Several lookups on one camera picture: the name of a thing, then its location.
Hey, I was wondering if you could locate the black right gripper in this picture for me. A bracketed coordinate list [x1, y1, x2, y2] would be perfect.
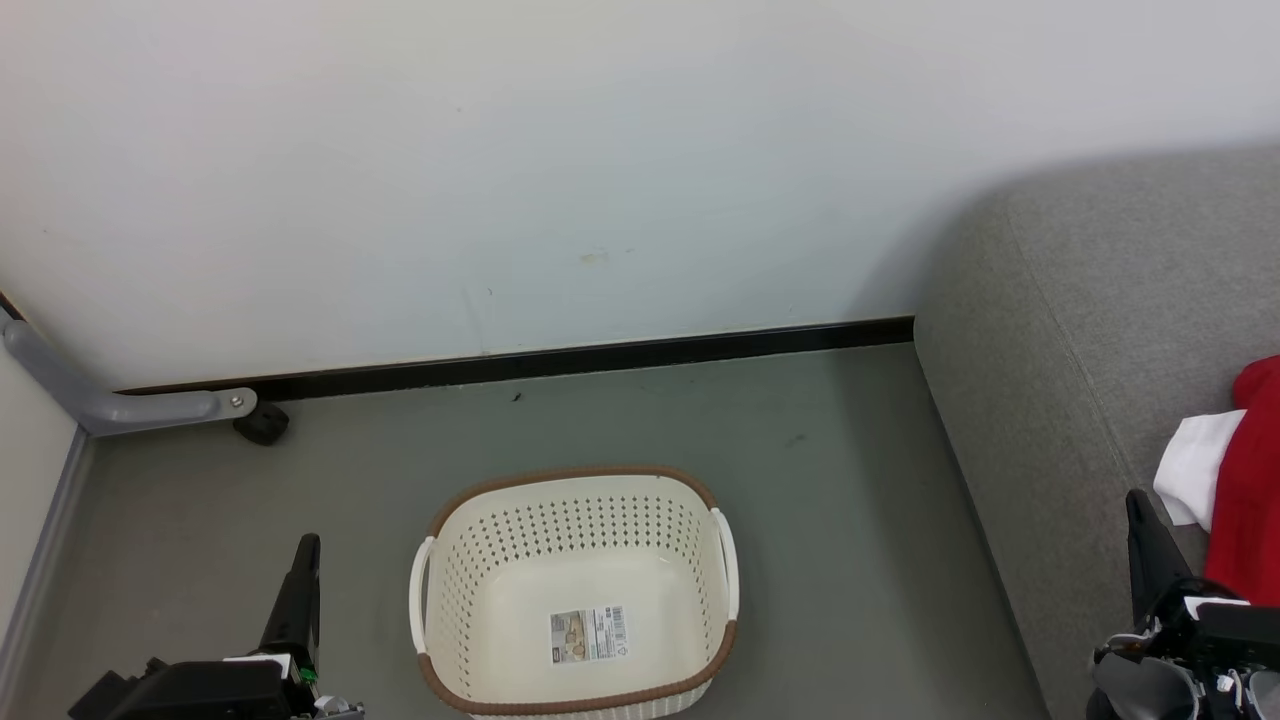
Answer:
[1125, 488, 1280, 671]

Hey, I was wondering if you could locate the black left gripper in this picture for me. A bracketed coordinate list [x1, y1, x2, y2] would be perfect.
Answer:
[140, 533, 366, 720]

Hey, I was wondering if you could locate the red jersey with white stripes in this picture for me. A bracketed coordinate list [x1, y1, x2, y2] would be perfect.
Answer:
[1153, 355, 1280, 608]

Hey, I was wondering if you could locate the grey fabric sofa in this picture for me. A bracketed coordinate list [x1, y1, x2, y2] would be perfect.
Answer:
[913, 145, 1280, 720]

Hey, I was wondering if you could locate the dark table leg foot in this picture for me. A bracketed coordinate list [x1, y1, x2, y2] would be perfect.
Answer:
[233, 402, 291, 447]

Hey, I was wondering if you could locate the cream perforated laundry basket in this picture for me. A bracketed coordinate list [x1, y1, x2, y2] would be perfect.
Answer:
[408, 465, 741, 720]

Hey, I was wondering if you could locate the grey partition base strip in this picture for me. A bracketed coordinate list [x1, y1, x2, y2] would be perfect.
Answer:
[0, 430, 96, 701]

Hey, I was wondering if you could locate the paper label sticker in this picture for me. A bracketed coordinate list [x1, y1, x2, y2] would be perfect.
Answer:
[548, 605, 631, 664]

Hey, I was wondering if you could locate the black baseboard strip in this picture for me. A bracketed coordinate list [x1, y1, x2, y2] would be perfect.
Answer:
[115, 316, 916, 404]

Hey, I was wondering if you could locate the grey metal bracket leg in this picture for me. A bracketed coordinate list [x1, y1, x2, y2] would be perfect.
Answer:
[0, 315, 259, 438]

